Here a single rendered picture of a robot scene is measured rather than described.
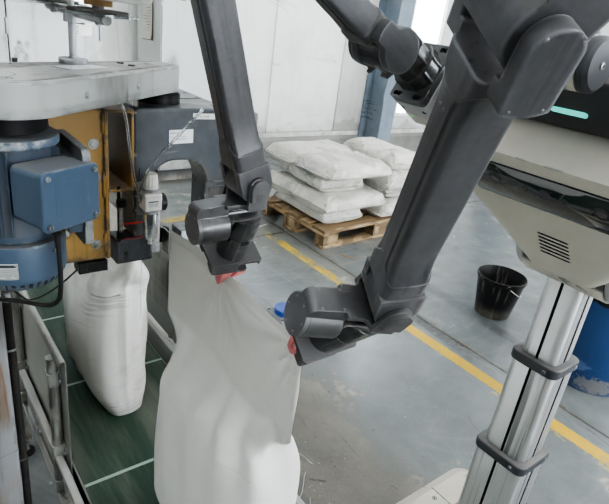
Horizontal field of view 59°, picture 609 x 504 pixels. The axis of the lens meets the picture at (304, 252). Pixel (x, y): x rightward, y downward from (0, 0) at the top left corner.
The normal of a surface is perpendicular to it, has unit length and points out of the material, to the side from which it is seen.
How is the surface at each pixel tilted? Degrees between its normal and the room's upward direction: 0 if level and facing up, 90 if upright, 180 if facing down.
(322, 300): 32
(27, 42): 90
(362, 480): 0
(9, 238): 90
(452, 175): 121
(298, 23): 90
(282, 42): 90
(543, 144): 40
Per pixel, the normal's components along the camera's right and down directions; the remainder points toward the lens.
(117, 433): 0.12, -0.91
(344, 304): 0.42, -0.56
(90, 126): 0.60, 0.39
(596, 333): -0.59, 0.30
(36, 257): 0.75, 0.37
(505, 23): -0.89, -0.09
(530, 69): 0.19, 0.82
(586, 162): -0.41, -0.60
